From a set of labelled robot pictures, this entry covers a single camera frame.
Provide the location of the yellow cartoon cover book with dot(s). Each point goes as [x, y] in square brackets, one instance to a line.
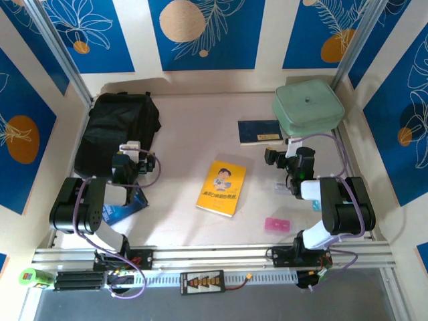
[220, 190]

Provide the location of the mint green pencil case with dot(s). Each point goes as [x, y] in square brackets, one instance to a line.
[307, 107]

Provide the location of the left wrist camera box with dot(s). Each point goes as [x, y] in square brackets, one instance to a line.
[131, 148]

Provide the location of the clear plastic compass set box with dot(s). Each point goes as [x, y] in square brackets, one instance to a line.
[282, 189]

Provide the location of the navy notebook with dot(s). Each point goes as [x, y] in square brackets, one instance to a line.
[257, 130]

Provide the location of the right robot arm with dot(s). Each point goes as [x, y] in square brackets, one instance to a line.
[347, 207]

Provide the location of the small teal eraser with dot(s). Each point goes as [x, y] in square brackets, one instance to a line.
[316, 206]

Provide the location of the blue leaf print wall panel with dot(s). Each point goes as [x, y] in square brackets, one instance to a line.
[234, 50]
[40, 43]
[20, 100]
[301, 33]
[100, 50]
[379, 33]
[384, 150]

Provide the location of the blue packet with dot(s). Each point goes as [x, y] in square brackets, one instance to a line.
[133, 204]

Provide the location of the black ribbed box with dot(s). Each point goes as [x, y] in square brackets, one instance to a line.
[78, 281]

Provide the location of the black backpack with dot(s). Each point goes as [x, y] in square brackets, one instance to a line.
[110, 123]

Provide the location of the aluminium frame post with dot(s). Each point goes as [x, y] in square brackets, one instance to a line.
[363, 36]
[61, 50]

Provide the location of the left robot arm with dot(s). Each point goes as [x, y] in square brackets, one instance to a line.
[77, 207]

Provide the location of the black charging board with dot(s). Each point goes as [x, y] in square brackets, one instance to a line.
[202, 282]

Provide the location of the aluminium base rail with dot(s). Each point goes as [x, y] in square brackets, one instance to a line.
[217, 254]

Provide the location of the pink plastic box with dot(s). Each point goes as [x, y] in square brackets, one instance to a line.
[277, 225]

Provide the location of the green cylindrical canister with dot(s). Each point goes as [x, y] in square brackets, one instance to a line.
[36, 277]

